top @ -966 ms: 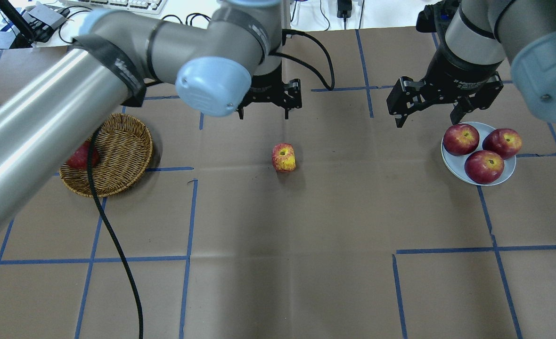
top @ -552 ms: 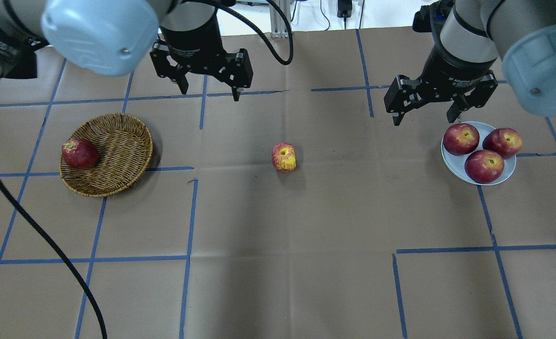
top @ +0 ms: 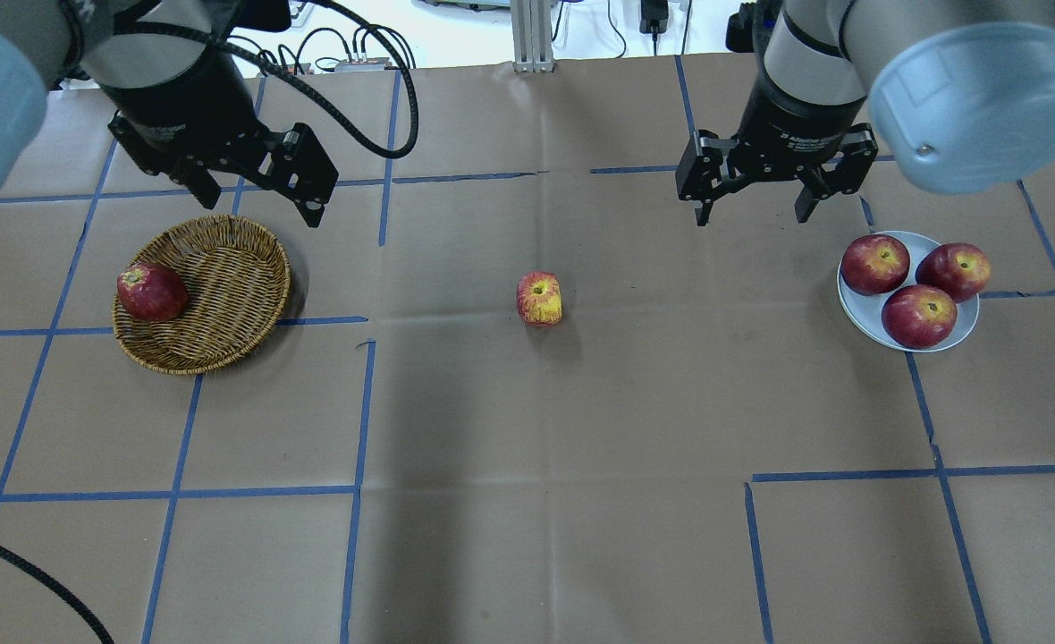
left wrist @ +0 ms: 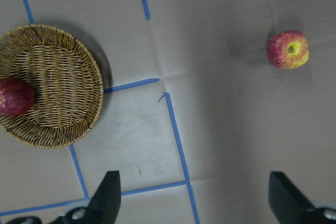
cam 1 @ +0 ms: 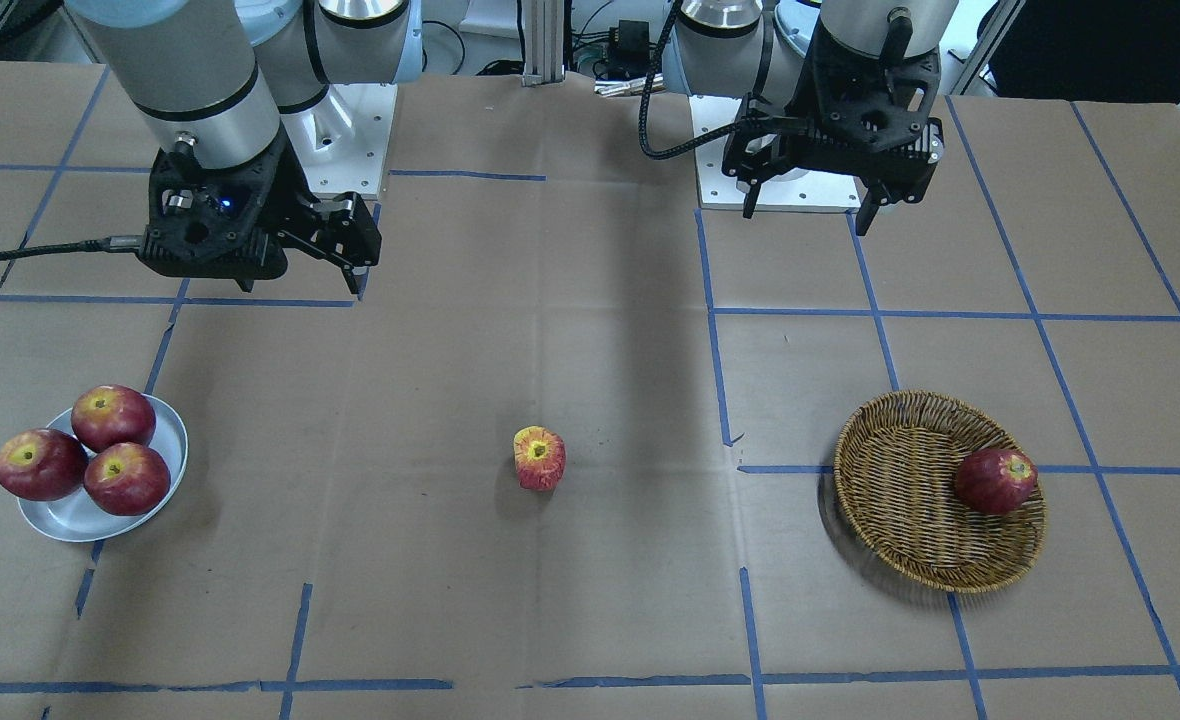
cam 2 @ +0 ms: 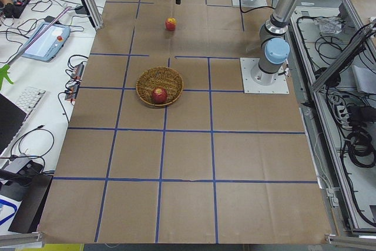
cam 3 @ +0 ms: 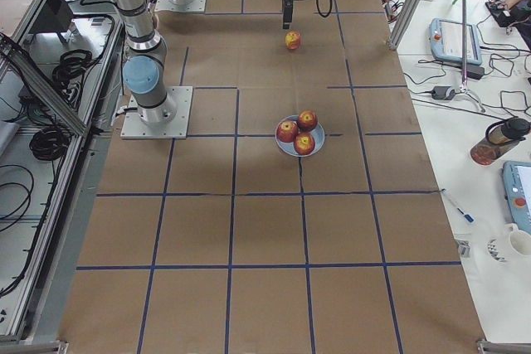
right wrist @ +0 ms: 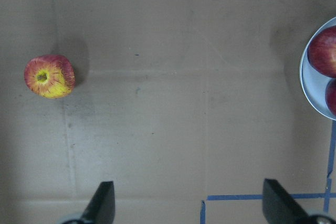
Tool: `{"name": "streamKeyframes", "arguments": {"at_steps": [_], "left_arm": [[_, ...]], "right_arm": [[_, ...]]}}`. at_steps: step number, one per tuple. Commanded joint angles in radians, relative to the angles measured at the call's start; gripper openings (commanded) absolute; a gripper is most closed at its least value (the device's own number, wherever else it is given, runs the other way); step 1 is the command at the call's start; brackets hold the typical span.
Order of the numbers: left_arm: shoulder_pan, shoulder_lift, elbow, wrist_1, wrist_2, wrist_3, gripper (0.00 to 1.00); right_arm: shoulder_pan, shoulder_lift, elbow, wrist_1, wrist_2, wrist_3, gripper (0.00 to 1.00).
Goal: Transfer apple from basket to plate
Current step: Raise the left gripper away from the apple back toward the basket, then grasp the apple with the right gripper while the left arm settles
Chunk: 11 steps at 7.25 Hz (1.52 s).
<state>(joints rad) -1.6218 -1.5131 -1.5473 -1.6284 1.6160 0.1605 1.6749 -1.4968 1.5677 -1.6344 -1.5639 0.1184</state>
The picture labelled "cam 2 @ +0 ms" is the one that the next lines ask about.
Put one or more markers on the red yellow cut apple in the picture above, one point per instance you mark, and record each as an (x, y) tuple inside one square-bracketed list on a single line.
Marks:
[(170, 24)]

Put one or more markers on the round wicker basket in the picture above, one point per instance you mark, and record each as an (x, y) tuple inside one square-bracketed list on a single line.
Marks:
[(159, 76)]

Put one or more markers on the dark red apple in basket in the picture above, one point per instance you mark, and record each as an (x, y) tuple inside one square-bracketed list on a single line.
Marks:
[(159, 95)]

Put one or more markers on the blue teach pendant tablet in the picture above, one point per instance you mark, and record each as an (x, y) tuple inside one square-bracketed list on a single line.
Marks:
[(49, 44)]

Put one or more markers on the white keyboard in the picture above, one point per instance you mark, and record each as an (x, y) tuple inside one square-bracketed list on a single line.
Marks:
[(29, 99)]

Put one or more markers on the black laptop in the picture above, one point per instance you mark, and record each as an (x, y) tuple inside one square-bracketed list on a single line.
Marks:
[(11, 121)]

